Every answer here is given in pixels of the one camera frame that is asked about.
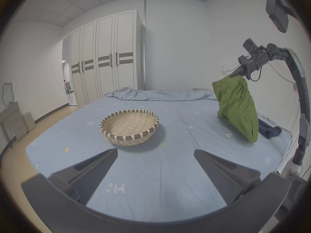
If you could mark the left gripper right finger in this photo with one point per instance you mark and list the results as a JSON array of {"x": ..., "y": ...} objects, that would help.
[{"x": 218, "y": 171}]

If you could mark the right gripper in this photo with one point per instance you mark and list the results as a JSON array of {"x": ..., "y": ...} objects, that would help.
[{"x": 251, "y": 63}]

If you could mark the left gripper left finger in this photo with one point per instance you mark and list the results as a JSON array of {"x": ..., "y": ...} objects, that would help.
[{"x": 92, "y": 171}]

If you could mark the green shorts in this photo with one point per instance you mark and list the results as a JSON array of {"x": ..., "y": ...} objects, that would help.
[{"x": 240, "y": 108}]

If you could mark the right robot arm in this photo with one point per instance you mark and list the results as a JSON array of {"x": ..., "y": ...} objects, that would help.
[{"x": 297, "y": 76}]

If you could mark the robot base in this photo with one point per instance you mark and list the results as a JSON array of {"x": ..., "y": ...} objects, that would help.
[{"x": 295, "y": 190}]

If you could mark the round woven basket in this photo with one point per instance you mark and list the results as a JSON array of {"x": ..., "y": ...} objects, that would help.
[{"x": 128, "y": 127}]

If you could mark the bed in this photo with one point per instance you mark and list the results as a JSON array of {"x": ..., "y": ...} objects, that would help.
[{"x": 158, "y": 173}]

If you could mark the dark blue garment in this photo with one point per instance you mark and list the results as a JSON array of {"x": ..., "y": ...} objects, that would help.
[{"x": 268, "y": 131}]

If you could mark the beige trash bin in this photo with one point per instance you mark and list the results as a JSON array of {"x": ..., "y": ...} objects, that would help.
[{"x": 29, "y": 121}]

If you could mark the grey dressing table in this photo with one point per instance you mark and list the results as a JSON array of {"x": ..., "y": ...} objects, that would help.
[{"x": 14, "y": 122}]

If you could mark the pale blue quilt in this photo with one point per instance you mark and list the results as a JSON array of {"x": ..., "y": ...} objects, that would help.
[{"x": 155, "y": 95}]

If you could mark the white wardrobe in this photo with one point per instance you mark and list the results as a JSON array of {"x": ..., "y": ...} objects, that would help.
[{"x": 107, "y": 57}]

